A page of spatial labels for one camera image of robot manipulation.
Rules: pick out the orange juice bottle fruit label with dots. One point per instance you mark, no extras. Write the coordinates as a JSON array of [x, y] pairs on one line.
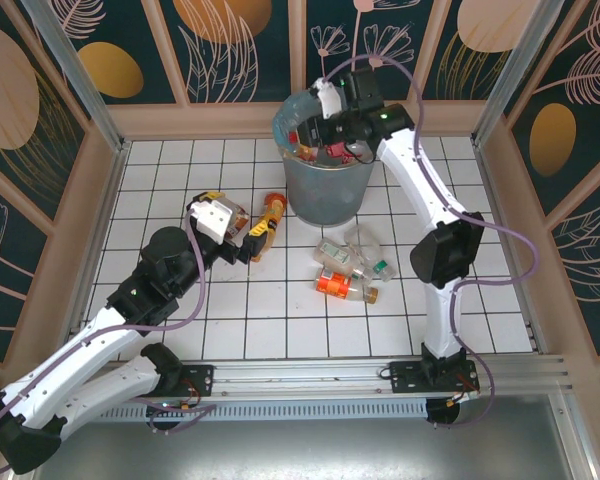
[[275, 207]]

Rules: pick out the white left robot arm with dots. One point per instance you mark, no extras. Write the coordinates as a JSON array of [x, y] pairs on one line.
[[80, 360]]

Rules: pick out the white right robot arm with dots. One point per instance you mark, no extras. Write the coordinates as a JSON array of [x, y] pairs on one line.
[[410, 170]]

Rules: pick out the blue plastic bin liner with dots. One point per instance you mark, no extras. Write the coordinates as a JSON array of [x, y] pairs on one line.
[[282, 115]]

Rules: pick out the grey metal mesh bin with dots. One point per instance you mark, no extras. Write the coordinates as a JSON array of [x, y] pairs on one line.
[[325, 195]]

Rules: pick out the bottle with brown label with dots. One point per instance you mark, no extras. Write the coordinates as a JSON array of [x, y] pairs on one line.
[[240, 220]]

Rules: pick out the clear bottle green white label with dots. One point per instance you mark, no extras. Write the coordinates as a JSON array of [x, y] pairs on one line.
[[335, 254]]

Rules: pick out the amber bottle orange label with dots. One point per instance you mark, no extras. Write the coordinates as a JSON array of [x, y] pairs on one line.
[[332, 285]]

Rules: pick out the crushed clear bottle green band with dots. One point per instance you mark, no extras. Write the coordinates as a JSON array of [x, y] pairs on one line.
[[362, 242]]

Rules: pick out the steel sheet panel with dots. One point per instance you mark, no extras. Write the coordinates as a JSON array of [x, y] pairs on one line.
[[305, 450]]

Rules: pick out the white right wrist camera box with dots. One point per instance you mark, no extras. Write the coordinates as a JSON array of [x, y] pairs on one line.
[[328, 100]]

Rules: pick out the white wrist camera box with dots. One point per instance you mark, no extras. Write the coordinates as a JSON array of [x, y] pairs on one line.
[[212, 222], [328, 100]]

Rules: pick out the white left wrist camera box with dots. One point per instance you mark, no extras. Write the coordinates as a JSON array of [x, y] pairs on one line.
[[212, 222]]

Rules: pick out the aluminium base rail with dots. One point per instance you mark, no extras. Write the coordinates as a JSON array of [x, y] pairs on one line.
[[305, 375]]

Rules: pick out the aluminium frame post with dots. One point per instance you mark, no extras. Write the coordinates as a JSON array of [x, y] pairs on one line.
[[522, 65], [75, 65]]

